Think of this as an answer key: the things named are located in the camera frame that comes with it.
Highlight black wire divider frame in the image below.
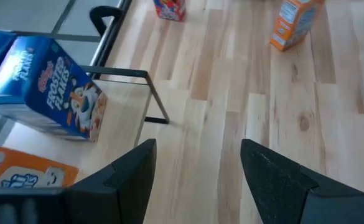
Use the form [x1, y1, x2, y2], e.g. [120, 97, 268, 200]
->
[81, 64, 170, 124]

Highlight black curved bracket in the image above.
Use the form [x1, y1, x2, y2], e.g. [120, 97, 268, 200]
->
[89, 5, 124, 35]

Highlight orange Mini-Wheats cereal box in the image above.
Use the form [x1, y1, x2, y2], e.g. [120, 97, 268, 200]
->
[269, 0, 325, 52]
[0, 146, 80, 189]

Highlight wooden shelf board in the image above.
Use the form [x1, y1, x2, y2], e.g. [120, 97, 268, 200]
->
[1, 79, 153, 187]

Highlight red Froot Loops cereal box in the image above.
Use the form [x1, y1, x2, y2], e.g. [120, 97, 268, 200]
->
[152, 0, 187, 22]

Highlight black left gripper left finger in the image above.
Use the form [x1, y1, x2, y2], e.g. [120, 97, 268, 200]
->
[63, 139, 158, 224]

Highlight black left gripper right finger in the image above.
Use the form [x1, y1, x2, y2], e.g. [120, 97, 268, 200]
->
[240, 139, 364, 224]

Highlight black aluminium station frame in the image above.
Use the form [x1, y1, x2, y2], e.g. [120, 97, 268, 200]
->
[90, 0, 133, 68]

